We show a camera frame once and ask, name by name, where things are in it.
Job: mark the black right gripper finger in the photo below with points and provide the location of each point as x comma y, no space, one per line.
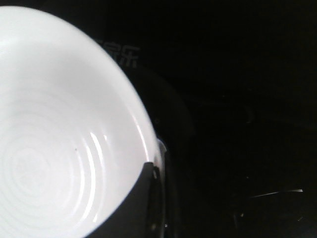
138,216

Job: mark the white round plate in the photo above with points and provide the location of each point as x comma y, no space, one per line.
74,133

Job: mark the black glass gas hob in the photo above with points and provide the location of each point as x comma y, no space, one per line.
231,88

